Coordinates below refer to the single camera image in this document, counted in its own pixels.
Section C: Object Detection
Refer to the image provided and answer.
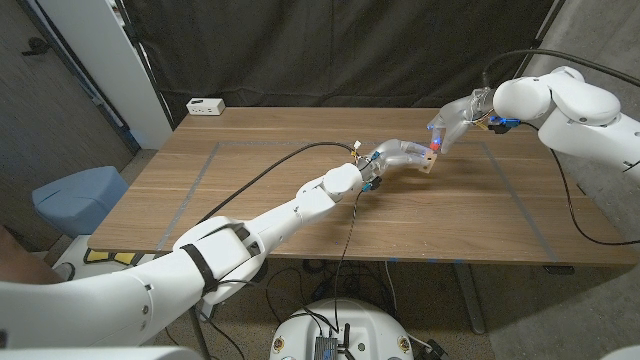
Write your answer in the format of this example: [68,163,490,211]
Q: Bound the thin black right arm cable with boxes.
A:
[519,122,640,247]

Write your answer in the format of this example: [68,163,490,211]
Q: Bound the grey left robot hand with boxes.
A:
[355,138,434,190]

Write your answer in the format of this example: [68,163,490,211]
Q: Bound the white cabinet panel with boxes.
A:
[37,0,174,150]

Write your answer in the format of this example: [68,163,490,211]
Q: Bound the black floor cable tangle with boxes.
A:
[264,259,386,321]

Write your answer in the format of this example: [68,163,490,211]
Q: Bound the grey electronics box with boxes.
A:
[313,335,340,360]

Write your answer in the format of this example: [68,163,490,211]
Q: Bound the black wall rail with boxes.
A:
[14,0,142,154]

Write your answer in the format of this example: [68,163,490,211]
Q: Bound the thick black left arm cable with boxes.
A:
[197,141,359,226]

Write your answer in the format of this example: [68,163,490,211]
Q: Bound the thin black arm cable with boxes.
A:
[332,188,365,331]
[519,122,640,247]

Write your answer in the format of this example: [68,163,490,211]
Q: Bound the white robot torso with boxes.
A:
[269,298,415,360]

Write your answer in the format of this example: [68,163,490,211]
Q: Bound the grey table leg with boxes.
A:
[452,262,487,335]

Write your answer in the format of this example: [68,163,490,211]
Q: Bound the white power strip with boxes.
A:
[185,97,227,117]

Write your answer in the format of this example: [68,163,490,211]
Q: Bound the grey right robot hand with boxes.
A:
[426,87,499,155]

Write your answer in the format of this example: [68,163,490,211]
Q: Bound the black curtain backdrop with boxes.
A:
[122,0,556,126]

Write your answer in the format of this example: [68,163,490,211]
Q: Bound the white floor cable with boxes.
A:
[383,259,399,314]

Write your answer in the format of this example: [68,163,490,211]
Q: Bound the blue padded stool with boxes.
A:
[31,165,130,239]

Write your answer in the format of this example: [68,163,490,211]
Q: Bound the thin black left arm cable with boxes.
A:
[332,188,365,331]

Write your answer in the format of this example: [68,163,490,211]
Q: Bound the person's bare leg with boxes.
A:
[0,224,66,286]

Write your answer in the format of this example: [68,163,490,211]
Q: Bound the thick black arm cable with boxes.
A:
[197,141,359,226]
[481,48,640,91]

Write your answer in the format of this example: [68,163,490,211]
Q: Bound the black frame pole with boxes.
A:
[113,0,176,132]
[514,0,569,79]

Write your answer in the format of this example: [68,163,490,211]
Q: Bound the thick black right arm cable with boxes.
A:
[481,48,640,91]

